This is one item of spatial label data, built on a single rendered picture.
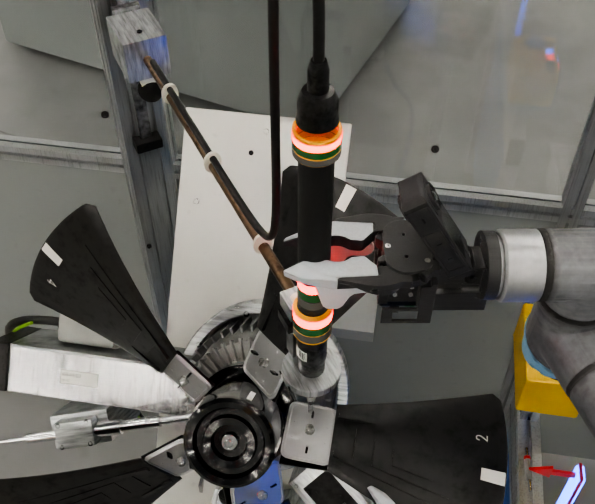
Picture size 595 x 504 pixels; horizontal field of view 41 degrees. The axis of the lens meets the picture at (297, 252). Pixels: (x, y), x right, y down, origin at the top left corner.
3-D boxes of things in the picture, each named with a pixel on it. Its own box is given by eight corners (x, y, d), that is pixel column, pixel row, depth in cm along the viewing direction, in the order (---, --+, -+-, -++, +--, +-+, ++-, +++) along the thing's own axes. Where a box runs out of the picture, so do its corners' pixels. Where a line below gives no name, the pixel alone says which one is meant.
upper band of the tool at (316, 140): (283, 146, 71) (283, 120, 69) (327, 133, 72) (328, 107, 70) (305, 175, 68) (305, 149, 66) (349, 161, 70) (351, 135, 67)
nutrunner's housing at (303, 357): (289, 377, 97) (285, 53, 64) (318, 366, 98) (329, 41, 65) (303, 402, 95) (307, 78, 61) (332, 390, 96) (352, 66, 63)
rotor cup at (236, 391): (186, 372, 112) (159, 399, 100) (286, 354, 110) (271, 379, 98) (208, 469, 114) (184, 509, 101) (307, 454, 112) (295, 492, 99)
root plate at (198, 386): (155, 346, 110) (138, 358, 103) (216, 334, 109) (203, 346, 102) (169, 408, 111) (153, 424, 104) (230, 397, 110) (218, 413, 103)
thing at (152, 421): (207, 420, 116) (-15, 449, 121) (205, 405, 116) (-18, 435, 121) (204, 424, 114) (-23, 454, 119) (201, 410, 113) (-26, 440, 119)
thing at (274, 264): (144, 64, 124) (142, 56, 123) (152, 62, 124) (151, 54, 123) (292, 308, 91) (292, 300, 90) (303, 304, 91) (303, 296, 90)
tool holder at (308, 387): (265, 349, 97) (262, 297, 90) (316, 329, 99) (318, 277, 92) (297, 406, 92) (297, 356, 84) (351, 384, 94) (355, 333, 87)
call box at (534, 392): (511, 338, 143) (523, 301, 135) (568, 346, 142) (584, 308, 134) (512, 415, 132) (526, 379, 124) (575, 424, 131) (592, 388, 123)
